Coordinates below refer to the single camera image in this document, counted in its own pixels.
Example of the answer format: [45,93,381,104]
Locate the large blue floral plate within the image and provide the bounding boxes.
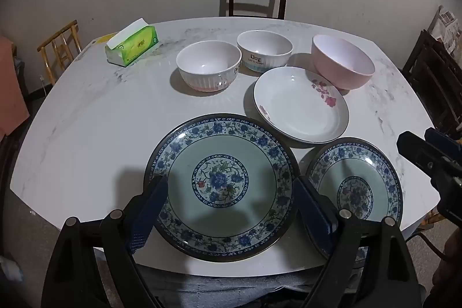
[144,113,300,263]

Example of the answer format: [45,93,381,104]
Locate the white bowl blue base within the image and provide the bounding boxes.
[236,30,294,73]

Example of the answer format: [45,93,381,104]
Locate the pink cloth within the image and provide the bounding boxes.
[0,36,30,139]

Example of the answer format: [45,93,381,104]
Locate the white bowl pink base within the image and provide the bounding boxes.
[176,41,242,93]

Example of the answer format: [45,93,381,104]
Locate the green tissue box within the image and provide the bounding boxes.
[105,18,159,67]

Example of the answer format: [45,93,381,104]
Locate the bamboo chair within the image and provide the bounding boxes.
[37,20,82,86]

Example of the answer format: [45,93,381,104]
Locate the small blue floral plate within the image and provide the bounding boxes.
[305,137,404,233]

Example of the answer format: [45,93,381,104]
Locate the snack bags pile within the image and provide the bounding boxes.
[428,5,461,57]

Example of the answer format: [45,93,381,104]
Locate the white plate pink flowers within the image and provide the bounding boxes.
[253,66,349,145]

